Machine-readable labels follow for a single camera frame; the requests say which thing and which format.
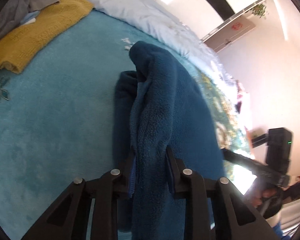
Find person's right hand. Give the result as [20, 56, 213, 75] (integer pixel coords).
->
[245, 187, 277, 208]

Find pink blanket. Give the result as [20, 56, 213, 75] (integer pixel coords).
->
[235, 80, 245, 113]

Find green potted plant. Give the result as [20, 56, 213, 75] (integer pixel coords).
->
[250, 3, 267, 18]

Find white glossy wardrobe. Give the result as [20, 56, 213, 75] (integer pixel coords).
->
[132, 0, 268, 41]

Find light blue floral duvet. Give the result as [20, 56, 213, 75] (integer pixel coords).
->
[89, 0, 237, 92]

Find light blue pants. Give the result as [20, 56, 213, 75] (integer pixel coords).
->
[20, 10, 40, 25]

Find teal floral bed blanket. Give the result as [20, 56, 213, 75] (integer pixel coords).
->
[0, 10, 161, 239]

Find mustard knit sweater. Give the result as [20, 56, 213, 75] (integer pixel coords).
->
[0, 0, 94, 74]

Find blue fleece zip jacket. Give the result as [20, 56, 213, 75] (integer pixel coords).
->
[113, 41, 225, 239]

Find room door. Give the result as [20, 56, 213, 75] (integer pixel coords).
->
[204, 16, 256, 53]

